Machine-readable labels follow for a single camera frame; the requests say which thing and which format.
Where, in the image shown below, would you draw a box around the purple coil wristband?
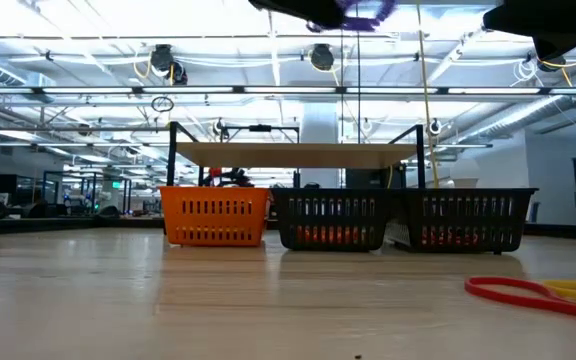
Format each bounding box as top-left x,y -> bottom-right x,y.
306,0 -> 399,34

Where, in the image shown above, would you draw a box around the orange plastic basket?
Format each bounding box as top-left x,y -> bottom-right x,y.
158,185 -> 272,248

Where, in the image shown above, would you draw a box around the yellow hanging cable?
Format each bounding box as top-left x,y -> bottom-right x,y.
415,0 -> 442,190

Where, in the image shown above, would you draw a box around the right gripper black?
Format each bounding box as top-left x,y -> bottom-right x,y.
482,0 -> 576,62

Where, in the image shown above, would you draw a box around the black plastic basket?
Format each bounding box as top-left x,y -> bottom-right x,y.
389,187 -> 540,255
270,187 -> 400,253

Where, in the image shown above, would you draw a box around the wooden shelf riser black legs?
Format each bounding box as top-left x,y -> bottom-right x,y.
166,121 -> 428,191

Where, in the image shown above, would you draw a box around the black hanging cable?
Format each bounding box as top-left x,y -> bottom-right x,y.
355,29 -> 362,146

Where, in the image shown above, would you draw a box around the black ceiling cable reel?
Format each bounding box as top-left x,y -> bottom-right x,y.
309,43 -> 337,72
149,43 -> 189,86

